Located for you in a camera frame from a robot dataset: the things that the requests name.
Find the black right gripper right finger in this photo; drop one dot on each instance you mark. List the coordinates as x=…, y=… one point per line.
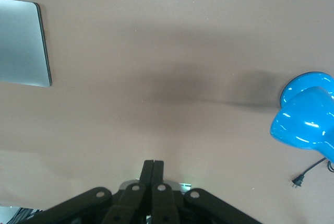
x=167, y=203

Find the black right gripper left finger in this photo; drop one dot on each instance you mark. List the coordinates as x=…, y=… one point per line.
x=125, y=203

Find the silver laptop with black keyboard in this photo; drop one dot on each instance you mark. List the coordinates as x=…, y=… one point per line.
x=21, y=44

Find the blue desk lamp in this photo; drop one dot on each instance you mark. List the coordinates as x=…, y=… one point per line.
x=305, y=114

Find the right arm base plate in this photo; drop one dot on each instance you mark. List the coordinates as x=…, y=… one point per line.
x=186, y=186

